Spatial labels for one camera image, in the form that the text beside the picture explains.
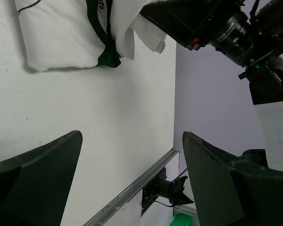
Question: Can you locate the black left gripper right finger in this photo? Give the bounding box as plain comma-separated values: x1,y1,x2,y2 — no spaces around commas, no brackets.
183,132,283,226

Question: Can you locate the green plastic bin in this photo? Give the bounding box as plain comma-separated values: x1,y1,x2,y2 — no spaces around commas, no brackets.
170,213,193,226

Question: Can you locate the white green-sleeved t-shirt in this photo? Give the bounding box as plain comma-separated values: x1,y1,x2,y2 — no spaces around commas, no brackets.
15,0,166,72

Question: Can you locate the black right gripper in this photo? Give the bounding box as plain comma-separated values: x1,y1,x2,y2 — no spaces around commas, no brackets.
141,0,283,67

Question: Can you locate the aluminium table frame rail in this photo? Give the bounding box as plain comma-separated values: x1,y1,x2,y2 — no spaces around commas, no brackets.
84,149,179,226

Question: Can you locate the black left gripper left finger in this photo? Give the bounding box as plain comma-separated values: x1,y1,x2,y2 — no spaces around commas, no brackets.
0,130,83,226

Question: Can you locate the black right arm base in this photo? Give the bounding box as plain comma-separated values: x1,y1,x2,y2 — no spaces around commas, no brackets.
141,167,194,215

